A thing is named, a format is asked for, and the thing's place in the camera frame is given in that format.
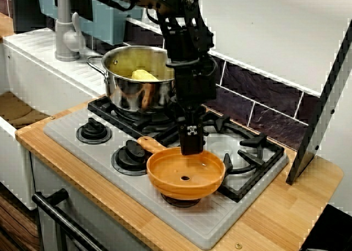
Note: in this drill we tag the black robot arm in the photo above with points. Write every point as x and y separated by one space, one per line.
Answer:
187 36

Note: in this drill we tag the black case corner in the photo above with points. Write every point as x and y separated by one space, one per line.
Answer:
330 229

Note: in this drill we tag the grey toy faucet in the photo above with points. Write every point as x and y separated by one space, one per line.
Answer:
63 28

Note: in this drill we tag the dark tile backsplash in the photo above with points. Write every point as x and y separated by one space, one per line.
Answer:
269 102

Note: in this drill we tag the black stove knob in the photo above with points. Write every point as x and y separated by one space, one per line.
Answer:
181 203
93 131
129 159

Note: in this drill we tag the orange toy frying pan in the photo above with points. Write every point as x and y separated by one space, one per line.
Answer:
170 168

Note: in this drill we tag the teal toy microwave box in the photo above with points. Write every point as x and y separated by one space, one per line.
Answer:
110 23

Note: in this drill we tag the stainless steel pot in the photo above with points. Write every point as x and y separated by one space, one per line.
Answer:
129 97

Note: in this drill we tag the white toy oven cabinet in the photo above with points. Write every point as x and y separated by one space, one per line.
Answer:
110 223

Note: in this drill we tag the grey toy stove plate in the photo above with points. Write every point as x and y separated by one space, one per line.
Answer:
176 220

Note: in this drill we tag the black burner grate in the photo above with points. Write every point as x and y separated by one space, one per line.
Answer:
248 156

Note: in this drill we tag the yellow toy corn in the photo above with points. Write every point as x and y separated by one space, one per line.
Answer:
144 75

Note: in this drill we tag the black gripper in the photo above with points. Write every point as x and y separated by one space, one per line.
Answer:
192 86

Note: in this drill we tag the wooden side table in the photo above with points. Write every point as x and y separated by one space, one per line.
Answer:
5 25

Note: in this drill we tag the dark side panel board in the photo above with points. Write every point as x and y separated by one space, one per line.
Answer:
302 157

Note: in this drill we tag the white toy sink unit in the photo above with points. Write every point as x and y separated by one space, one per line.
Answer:
41 78

